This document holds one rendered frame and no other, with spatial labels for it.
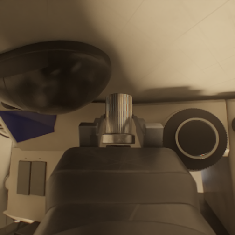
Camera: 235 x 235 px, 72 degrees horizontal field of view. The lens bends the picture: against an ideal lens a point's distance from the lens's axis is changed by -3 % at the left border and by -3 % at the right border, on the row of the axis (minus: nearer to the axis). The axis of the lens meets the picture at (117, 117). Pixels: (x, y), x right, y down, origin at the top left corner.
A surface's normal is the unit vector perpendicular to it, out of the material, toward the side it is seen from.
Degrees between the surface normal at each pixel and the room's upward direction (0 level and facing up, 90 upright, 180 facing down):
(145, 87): 0
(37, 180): 90
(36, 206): 90
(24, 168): 90
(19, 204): 90
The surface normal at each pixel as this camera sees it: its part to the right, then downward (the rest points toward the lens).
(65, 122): -0.04, 0.01
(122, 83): -0.01, 0.99
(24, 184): -0.27, -0.14
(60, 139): -0.19, 0.54
